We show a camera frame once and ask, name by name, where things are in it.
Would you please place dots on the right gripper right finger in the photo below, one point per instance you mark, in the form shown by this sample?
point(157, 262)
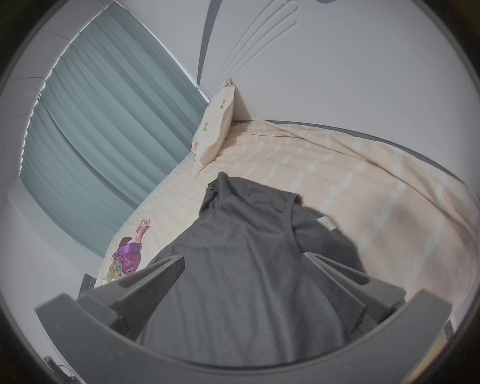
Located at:
point(369, 300)

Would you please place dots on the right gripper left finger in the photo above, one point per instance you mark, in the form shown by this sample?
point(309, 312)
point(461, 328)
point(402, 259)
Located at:
point(129, 300)

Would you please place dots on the black garment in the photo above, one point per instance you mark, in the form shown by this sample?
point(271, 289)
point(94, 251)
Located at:
point(243, 270)

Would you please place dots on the bed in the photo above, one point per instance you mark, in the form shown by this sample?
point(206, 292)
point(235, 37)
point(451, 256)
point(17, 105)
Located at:
point(337, 180)

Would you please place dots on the white printed pyjama garment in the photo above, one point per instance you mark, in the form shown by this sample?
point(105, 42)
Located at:
point(111, 269)

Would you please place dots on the purple satin garment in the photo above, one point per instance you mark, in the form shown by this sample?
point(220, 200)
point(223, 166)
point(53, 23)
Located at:
point(129, 255)

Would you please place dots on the pink garment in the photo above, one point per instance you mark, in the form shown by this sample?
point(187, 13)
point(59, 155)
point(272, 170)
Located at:
point(143, 227)

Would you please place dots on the blue-green curtain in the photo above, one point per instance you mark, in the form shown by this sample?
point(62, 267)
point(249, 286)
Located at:
point(108, 123)

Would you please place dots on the white printed pillow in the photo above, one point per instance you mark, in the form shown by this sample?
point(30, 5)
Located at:
point(214, 123)

